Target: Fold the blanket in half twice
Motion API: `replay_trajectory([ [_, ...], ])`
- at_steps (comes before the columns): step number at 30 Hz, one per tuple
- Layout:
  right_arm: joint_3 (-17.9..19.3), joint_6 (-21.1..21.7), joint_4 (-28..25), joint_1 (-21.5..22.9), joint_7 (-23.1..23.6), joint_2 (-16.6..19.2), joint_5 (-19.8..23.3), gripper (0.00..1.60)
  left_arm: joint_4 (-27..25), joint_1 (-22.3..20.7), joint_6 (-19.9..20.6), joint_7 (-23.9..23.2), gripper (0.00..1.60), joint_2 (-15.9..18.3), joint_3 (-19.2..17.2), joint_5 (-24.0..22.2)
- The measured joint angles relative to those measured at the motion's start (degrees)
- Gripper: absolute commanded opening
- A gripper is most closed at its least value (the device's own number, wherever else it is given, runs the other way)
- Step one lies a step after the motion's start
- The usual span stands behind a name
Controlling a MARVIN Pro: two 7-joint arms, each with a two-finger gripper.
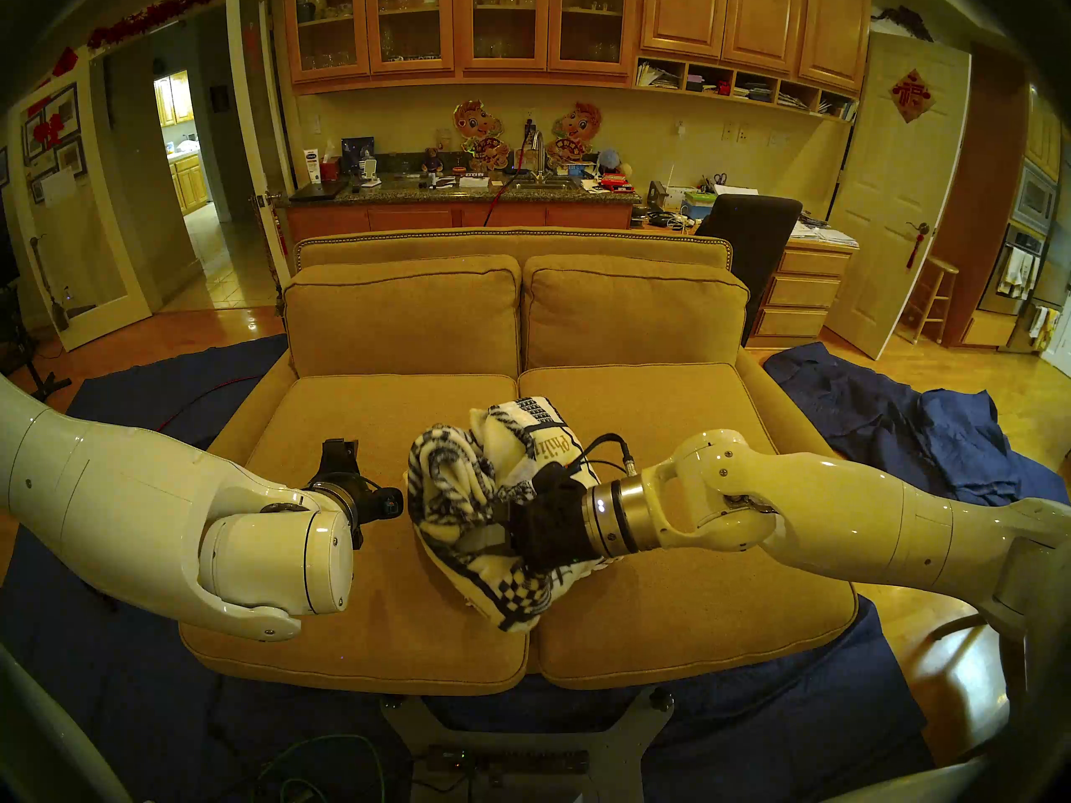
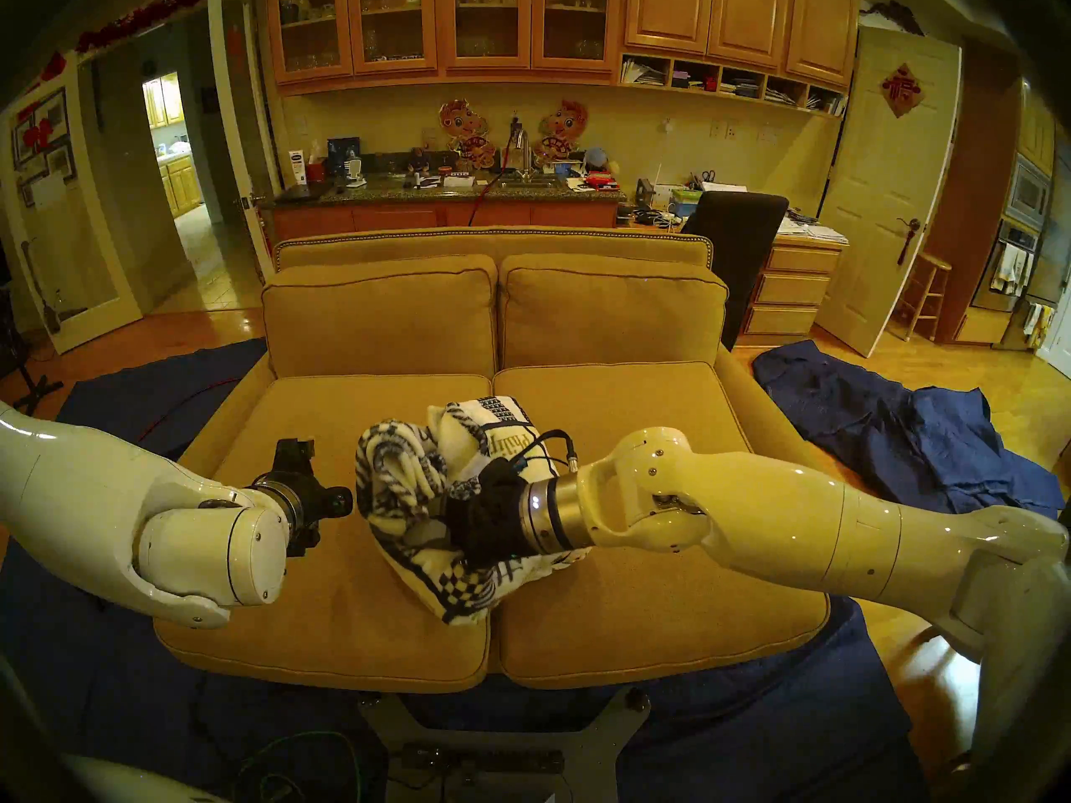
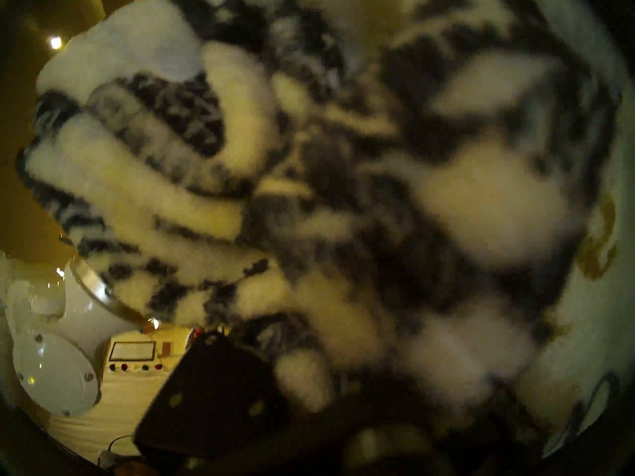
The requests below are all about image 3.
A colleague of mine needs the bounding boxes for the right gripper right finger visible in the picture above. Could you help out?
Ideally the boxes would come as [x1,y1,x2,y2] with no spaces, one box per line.
[489,381,549,468]

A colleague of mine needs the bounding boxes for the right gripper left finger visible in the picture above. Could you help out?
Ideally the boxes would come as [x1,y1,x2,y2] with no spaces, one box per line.
[133,331,298,476]

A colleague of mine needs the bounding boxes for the printed scripture fleece blanket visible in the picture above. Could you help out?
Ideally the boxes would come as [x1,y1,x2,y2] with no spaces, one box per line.
[17,0,635,456]

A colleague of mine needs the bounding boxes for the beige control panel box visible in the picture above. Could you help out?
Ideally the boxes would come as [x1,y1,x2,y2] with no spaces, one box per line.
[102,328,195,381]

